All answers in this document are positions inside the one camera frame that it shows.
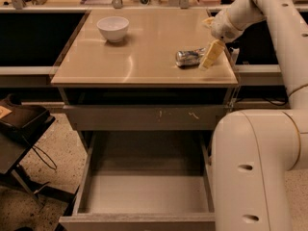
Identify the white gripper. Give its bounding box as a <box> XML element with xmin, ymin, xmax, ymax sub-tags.
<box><xmin>198</xmin><ymin>9</ymin><xmax>244</xmax><ymax>70</ymax></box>

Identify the beige top drawer cabinet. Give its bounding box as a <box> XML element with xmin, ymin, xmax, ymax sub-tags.
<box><xmin>49</xmin><ymin>9</ymin><xmax>241</xmax><ymax>156</ymax></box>

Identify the grey open middle drawer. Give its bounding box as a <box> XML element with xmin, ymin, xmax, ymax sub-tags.
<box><xmin>59</xmin><ymin>130</ymin><xmax>217</xmax><ymax>231</ymax></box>

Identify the grey closed top drawer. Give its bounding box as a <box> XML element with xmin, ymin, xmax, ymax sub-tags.
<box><xmin>64</xmin><ymin>105</ymin><xmax>225</xmax><ymax>131</ymax></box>

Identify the white ceramic bowl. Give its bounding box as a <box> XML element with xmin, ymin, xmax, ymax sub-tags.
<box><xmin>96</xmin><ymin>16</ymin><xmax>129</xmax><ymax>42</ymax></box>

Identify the black cable loop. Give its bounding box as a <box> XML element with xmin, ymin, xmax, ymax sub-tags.
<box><xmin>31</xmin><ymin>144</ymin><xmax>58</xmax><ymax>171</ymax></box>

